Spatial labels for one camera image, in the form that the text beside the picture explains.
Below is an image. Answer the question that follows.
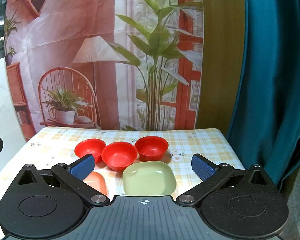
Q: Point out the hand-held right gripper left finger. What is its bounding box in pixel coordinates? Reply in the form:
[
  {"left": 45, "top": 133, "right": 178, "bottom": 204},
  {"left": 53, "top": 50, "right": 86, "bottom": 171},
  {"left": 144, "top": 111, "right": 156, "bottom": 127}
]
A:
[{"left": 16, "top": 154, "right": 111, "bottom": 207}]

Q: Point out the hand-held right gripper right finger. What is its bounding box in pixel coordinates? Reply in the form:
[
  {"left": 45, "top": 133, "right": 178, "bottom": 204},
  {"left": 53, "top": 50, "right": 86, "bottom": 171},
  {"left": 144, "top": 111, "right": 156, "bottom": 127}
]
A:
[{"left": 175, "top": 154, "right": 278, "bottom": 207}]

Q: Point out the red bowl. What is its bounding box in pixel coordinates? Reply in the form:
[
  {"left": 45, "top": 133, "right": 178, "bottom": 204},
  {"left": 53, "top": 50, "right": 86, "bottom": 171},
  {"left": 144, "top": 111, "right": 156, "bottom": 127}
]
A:
[
  {"left": 101, "top": 142, "right": 138, "bottom": 172},
  {"left": 74, "top": 138, "right": 107, "bottom": 164},
  {"left": 134, "top": 136, "right": 169, "bottom": 162}
]

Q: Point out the orange plate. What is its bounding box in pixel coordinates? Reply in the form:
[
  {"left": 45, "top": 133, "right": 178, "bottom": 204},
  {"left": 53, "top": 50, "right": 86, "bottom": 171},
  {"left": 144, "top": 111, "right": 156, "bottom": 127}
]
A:
[{"left": 83, "top": 171, "right": 108, "bottom": 197}]

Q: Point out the green square plate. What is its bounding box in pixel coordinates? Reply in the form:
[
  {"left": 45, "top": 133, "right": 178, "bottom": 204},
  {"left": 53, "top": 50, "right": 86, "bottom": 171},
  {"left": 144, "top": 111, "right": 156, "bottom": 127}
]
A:
[{"left": 122, "top": 162, "right": 177, "bottom": 195}]

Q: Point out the checked floral tablecloth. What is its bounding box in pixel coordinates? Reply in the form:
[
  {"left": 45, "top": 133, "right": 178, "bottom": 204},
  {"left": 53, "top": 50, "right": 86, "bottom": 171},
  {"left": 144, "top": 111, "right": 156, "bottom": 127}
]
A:
[{"left": 0, "top": 126, "right": 245, "bottom": 240}]

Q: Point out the teal curtain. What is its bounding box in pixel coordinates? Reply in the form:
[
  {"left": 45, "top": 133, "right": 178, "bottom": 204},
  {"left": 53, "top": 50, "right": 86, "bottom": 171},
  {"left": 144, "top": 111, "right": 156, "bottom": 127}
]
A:
[{"left": 226, "top": 0, "right": 300, "bottom": 188}]

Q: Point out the printed backdrop cloth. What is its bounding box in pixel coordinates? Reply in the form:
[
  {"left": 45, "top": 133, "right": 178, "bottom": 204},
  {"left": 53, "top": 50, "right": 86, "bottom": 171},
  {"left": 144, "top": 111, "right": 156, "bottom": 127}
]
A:
[{"left": 4, "top": 0, "right": 204, "bottom": 142}]

